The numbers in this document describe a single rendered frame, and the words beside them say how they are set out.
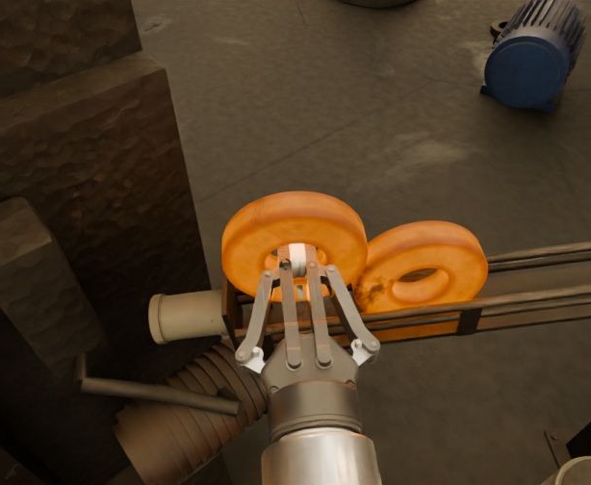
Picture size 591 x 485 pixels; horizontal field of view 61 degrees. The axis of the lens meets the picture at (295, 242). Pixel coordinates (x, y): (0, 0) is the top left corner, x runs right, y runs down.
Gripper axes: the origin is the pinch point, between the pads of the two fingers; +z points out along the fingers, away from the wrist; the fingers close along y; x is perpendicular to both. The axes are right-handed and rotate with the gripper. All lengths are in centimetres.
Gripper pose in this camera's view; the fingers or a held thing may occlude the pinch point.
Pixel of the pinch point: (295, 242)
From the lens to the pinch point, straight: 52.4
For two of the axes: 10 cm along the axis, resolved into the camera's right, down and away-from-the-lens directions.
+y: 10.0, -0.6, 0.5
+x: 0.0, -6.2, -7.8
